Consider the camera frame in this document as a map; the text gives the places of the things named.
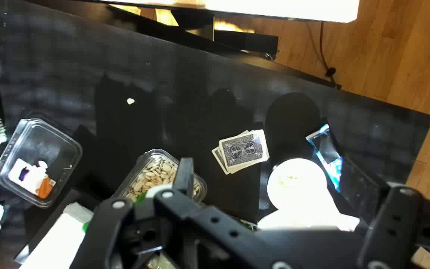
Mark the white round bowl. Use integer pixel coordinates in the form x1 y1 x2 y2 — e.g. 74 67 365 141
264 156 343 220

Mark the black floor cable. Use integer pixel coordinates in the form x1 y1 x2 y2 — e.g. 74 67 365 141
316 19 344 90

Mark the white desk top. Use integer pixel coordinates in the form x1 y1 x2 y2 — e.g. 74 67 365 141
107 0 361 25

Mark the small clear plastic container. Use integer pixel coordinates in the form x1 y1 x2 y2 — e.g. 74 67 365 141
210 128 270 176

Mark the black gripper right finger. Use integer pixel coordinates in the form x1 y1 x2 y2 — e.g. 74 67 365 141
355 183 430 269

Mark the white paper napkin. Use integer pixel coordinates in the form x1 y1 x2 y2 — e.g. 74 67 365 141
255 205 361 232

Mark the clear plastic clamshell container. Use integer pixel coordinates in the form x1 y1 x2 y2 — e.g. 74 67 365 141
0 116 83 208

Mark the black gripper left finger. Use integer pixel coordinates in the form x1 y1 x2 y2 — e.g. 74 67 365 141
71 156 295 269

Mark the blue snack packet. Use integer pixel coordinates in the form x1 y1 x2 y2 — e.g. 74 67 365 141
304 122 346 191

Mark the black desk leg base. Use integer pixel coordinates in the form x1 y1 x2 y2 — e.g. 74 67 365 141
171 7 280 59

